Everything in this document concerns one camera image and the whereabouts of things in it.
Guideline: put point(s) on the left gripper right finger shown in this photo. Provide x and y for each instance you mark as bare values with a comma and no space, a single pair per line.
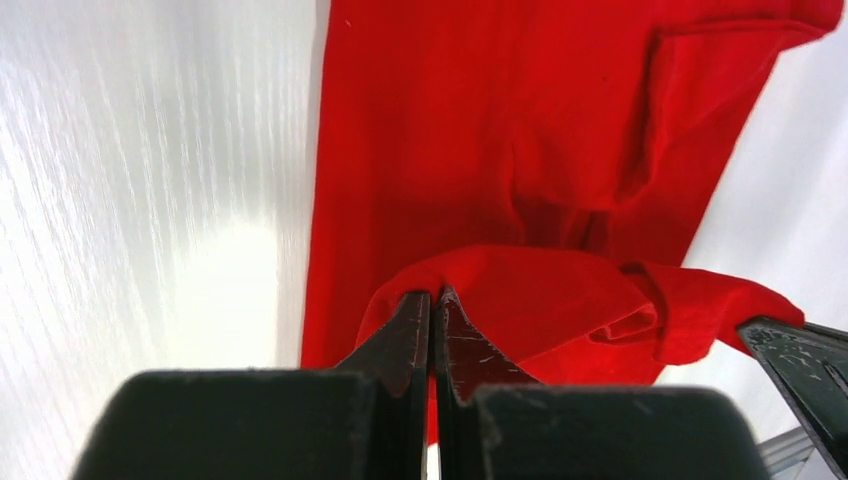
496,421

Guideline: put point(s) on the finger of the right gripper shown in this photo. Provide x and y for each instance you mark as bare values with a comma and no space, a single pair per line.
808,365

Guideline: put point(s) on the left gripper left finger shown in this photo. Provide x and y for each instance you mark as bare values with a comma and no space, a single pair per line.
362,419

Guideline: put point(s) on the red t shirt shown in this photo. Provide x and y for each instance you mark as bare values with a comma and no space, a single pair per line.
549,160

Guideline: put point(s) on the aluminium frame profile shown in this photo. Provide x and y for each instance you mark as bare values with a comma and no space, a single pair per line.
786,455

